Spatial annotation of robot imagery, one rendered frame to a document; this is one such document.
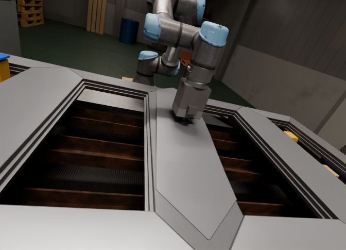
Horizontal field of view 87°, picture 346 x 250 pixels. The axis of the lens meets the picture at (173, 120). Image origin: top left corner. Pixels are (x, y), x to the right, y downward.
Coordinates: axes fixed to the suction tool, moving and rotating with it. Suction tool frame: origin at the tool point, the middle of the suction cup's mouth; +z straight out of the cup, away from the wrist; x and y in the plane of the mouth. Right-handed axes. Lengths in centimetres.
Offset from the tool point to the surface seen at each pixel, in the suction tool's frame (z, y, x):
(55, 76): -0.2, -44.2, 23.1
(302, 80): -4, 283, 203
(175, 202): -0.4, -9.5, -29.8
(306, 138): 1, 67, 4
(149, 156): 0.8, -12.8, -16.2
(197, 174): -0.4, -2.0, -22.6
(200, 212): -0.4, -4.9, -32.0
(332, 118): 27, 280, 122
